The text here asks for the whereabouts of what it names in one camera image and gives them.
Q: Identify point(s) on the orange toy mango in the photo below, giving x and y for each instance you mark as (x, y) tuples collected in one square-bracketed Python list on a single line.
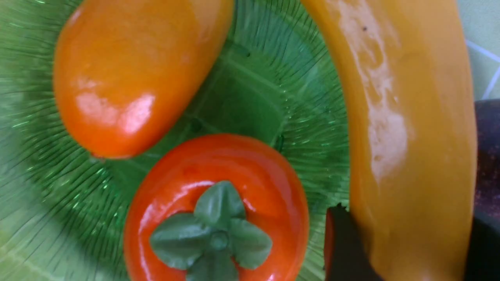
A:
[(126, 70)]

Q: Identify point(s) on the green checked tablecloth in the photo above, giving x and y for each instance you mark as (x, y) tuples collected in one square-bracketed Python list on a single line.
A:
[(481, 22)]

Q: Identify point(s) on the dark purple toy mangosteen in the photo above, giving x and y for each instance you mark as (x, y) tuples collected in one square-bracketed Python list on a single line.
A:
[(487, 194)]

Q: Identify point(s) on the orange toy persimmon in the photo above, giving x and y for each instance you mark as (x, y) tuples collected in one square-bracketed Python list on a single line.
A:
[(218, 208)]

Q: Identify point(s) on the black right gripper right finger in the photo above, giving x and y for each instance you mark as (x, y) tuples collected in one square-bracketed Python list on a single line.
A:
[(483, 261)]

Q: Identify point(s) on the yellow toy banana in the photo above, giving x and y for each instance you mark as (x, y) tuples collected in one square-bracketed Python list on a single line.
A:
[(405, 74)]

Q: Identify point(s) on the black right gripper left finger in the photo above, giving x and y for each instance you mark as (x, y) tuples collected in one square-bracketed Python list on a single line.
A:
[(344, 255)]

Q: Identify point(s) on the green leaf glass plate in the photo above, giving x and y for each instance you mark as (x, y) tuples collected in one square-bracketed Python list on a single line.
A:
[(62, 211)]

